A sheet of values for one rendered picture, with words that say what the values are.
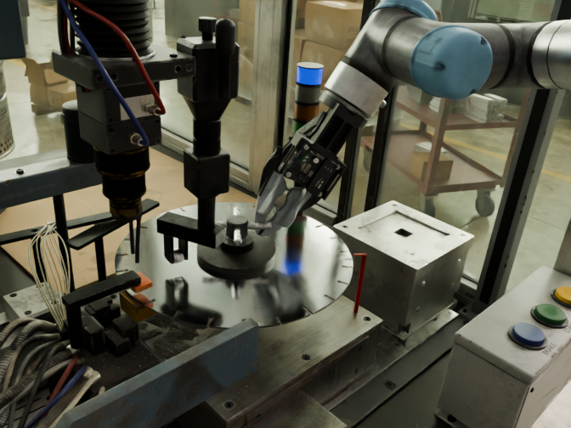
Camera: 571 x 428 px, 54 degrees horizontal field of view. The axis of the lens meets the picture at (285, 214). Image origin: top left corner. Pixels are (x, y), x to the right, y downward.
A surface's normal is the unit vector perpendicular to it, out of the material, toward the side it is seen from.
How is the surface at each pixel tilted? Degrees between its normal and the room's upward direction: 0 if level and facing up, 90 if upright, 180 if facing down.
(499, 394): 90
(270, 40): 90
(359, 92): 79
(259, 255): 5
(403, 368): 0
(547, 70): 112
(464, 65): 89
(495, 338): 0
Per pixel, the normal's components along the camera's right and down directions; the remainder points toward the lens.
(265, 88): -0.72, 0.27
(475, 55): 0.37, 0.44
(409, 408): 0.07, -0.89
